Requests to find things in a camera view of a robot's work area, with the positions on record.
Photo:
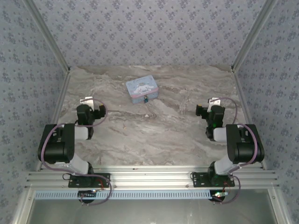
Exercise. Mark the light blue cartoon tin box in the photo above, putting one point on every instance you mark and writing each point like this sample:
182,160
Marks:
140,87

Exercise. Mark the small blue padlock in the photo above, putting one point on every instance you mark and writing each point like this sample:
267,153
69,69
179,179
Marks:
146,100

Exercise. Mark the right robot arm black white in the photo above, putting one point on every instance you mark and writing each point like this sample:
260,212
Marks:
243,149

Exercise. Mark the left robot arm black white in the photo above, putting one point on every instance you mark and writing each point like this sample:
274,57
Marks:
58,149

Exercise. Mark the left controller circuit board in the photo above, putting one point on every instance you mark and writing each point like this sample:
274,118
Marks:
87,193

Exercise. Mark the controller circuit board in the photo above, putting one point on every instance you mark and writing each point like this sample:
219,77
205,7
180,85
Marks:
87,193
219,195

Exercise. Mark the right controller circuit board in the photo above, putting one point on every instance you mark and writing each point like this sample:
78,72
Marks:
219,195

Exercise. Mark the grey metal tray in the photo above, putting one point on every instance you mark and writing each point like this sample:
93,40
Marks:
151,212

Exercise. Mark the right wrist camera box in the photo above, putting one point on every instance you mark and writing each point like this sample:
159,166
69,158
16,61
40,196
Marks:
215,101

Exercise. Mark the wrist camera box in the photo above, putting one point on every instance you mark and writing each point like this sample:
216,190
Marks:
87,100
215,101

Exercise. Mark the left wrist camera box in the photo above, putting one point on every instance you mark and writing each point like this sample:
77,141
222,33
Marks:
87,100

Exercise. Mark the aluminium table side rail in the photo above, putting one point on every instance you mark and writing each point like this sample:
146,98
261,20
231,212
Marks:
61,98
241,98

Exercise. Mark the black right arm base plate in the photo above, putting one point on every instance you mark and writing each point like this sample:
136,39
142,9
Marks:
201,180

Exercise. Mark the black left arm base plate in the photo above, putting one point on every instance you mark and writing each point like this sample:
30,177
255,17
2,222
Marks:
77,182

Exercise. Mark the aluminium front rail beam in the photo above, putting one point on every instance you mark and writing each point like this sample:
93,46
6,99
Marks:
151,177

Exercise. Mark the aluminium frame post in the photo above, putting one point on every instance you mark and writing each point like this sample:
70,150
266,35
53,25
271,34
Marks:
254,35
46,35

